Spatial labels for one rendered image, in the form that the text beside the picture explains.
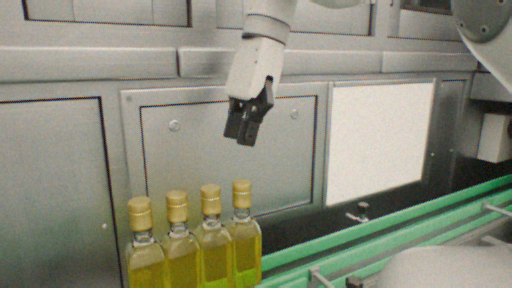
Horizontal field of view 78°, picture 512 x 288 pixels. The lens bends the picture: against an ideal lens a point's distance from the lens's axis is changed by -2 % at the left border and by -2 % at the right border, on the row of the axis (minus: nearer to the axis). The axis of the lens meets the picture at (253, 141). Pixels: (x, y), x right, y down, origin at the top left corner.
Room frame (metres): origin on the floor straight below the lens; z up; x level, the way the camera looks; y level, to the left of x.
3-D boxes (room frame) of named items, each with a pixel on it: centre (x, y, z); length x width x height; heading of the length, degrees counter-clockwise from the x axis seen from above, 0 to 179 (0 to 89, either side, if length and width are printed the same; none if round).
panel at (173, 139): (0.78, -0.16, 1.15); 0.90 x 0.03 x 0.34; 119
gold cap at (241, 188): (0.53, 0.02, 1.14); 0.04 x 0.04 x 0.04
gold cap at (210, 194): (0.50, 0.07, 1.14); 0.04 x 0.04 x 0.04
